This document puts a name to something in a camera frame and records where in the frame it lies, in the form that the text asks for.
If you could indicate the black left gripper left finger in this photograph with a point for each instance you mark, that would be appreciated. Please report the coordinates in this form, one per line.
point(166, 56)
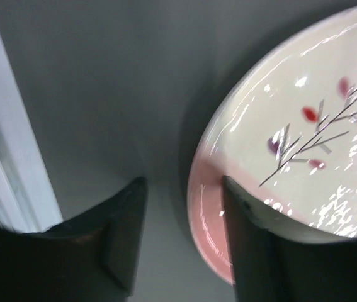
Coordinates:
point(90, 257)

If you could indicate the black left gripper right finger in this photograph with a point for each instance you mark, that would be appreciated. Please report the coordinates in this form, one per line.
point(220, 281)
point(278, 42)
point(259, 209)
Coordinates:
point(277, 258)

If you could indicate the pink and cream floral plate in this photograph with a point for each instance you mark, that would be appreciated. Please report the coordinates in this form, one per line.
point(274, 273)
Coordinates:
point(287, 133)

